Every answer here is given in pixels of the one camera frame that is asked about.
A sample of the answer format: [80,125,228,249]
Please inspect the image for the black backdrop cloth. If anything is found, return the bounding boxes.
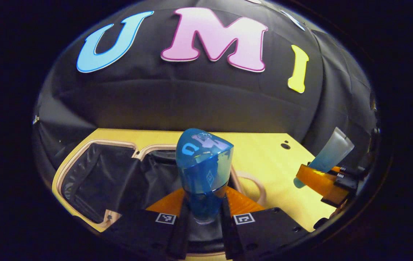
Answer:
[32,0,378,171]

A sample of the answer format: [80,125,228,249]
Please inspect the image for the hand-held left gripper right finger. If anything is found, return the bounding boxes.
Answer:
[221,187,311,260]

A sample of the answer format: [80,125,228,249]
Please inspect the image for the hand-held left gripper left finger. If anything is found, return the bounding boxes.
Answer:
[101,188,190,260]

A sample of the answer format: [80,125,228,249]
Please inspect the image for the blue skin care bottle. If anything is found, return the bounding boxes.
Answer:
[176,128,235,225]

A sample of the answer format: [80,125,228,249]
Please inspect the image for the teal skin care tube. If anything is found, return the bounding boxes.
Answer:
[294,127,355,189]

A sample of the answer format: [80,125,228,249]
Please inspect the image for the pink suitcase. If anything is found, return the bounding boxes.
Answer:
[56,140,267,224]

